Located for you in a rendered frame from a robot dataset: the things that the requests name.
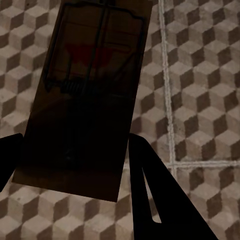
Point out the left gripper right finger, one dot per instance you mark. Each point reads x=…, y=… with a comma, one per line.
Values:
x=180, y=220

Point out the mousetrap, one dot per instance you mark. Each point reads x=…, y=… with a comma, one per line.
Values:
x=78, y=129

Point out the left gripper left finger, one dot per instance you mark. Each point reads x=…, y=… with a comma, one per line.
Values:
x=10, y=156

